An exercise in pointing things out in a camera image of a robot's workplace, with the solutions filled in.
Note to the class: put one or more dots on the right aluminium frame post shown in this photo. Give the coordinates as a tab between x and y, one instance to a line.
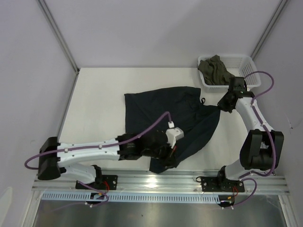
273	21

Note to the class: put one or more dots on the white slotted cable duct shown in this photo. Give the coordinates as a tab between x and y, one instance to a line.
131	197

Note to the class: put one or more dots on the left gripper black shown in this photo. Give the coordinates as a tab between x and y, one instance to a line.
169	151

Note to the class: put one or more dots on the white plastic basket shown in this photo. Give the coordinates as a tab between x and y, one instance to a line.
239	66

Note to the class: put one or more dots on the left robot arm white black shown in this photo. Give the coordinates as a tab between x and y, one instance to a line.
61	159

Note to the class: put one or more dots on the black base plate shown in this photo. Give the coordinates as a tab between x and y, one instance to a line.
105	182
216	184

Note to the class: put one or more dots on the olive green shorts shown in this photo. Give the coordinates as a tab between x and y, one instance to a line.
214	71

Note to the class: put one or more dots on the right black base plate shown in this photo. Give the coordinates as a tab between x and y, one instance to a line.
216	184

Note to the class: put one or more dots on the aluminium frame post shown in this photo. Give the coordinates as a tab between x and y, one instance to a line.
57	34
273	21

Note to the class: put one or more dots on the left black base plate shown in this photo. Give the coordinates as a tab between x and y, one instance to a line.
105	182

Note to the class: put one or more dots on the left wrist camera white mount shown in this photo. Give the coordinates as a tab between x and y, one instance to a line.
173	134

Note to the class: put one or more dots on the left aluminium frame post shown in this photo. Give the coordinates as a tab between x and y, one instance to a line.
57	34

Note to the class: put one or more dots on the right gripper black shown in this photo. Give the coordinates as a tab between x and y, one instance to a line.
221	105

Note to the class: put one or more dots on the aluminium mounting rail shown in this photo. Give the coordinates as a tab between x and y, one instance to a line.
184	182

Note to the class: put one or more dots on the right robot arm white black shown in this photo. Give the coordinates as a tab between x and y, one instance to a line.
261	150

